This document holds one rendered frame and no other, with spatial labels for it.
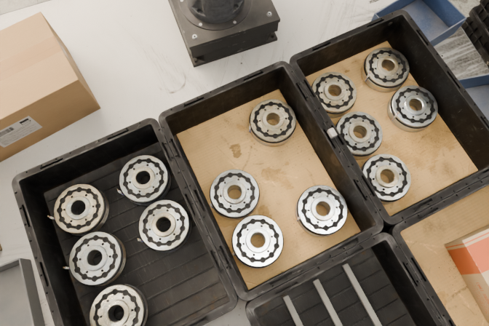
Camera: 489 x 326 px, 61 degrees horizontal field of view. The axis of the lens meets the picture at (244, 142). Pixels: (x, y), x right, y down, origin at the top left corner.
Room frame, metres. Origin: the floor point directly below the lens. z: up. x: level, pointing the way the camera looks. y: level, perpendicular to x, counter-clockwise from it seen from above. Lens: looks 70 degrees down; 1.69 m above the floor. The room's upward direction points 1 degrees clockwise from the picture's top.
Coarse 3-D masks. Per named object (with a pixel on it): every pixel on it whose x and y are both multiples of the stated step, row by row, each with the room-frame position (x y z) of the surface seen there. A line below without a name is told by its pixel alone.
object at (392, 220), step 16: (384, 16) 0.58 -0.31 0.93; (400, 16) 0.58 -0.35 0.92; (352, 32) 0.53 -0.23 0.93; (416, 32) 0.54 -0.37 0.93; (320, 48) 0.49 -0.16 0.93; (432, 48) 0.50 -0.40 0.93; (304, 80) 0.42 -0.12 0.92; (464, 96) 0.38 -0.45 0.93; (320, 112) 0.34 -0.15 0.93; (480, 112) 0.35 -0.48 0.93; (352, 160) 0.24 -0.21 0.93; (480, 176) 0.21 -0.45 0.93; (368, 192) 0.18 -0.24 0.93; (448, 192) 0.18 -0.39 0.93; (384, 208) 0.15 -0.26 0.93; (416, 208) 0.15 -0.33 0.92; (384, 224) 0.12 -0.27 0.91
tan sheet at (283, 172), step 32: (192, 128) 0.34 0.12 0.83; (224, 128) 0.34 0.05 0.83; (192, 160) 0.27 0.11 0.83; (224, 160) 0.27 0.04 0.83; (256, 160) 0.27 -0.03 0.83; (288, 160) 0.27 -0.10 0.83; (288, 192) 0.20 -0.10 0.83; (224, 224) 0.13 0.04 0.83; (288, 224) 0.13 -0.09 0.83; (352, 224) 0.13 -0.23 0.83; (288, 256) 0.07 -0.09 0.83
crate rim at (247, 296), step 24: (264, 72) 0.43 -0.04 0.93; (288, 72) 0.43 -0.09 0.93; (336, 144) 0.27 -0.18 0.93; (192, 192) 0.17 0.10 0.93; (360, 192) 0.18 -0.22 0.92; (216, 240) 0.08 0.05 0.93; (360, 240) 0.09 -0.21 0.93; (312, 264) 0.04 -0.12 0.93; (240, 288) 0.00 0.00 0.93; (264, 288) 0.00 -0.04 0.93
